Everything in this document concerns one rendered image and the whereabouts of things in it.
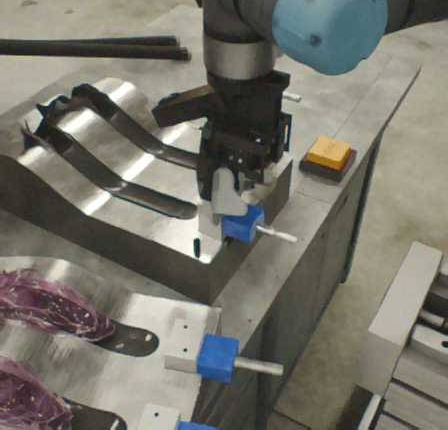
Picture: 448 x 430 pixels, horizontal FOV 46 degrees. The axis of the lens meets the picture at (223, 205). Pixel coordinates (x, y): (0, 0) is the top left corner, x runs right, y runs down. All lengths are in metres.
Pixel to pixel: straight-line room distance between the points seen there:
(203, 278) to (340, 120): 0.54
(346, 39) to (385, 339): 0.26
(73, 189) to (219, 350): 0.33
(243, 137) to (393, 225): 1.57
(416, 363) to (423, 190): 1.81
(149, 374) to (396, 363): 0.27
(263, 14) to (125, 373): 0.41
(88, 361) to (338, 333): 1.18
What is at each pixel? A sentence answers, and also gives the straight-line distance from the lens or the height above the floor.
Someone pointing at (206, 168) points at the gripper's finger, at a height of 1.03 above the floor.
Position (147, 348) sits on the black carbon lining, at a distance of 0.66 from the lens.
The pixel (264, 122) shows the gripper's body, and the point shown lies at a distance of 0.57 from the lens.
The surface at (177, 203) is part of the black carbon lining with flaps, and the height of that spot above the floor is 0.88.
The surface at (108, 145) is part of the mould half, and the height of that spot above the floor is 0.91.
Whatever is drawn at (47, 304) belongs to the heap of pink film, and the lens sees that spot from 0.65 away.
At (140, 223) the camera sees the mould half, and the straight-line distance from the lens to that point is 0.75.
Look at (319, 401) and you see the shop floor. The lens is 1.60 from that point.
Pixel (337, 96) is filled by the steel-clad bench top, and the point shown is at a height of 0.80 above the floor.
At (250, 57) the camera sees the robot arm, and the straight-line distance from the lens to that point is 0.53.
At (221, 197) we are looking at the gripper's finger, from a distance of 0.64.
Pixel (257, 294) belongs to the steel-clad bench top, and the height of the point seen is 0.80.
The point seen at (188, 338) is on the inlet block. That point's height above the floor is 0.88.
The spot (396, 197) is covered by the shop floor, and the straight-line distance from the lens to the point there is 2.24.
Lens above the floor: 1.40
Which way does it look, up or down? 42 degrees down
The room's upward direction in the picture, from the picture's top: straight up
